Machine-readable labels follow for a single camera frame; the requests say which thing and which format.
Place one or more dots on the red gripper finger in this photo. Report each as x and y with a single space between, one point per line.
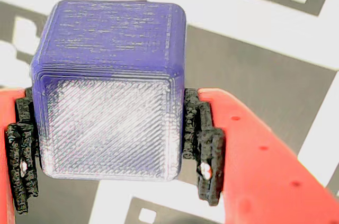
265 176
8 107

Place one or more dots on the blue cube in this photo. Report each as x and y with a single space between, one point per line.
108 89

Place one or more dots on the checkerboard marker mat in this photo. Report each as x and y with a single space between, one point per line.
251 75

